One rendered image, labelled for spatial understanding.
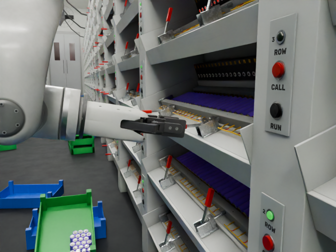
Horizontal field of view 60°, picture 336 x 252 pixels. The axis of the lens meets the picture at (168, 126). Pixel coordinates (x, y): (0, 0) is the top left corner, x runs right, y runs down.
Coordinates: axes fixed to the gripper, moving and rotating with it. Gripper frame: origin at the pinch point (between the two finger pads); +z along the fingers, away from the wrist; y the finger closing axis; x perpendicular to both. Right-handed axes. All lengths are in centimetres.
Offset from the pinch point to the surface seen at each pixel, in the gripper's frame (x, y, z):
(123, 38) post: 31, -113, 4
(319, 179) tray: -0.4, 27.7, 6.5
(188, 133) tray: -1.7, -4.8, 5.7
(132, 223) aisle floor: -55, -74, 14
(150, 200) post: -31, -43, 11
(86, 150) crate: -55, -213, -2
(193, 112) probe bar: 2.3, -13.2, 9.5
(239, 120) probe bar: 3.0, 7.5, 9.1
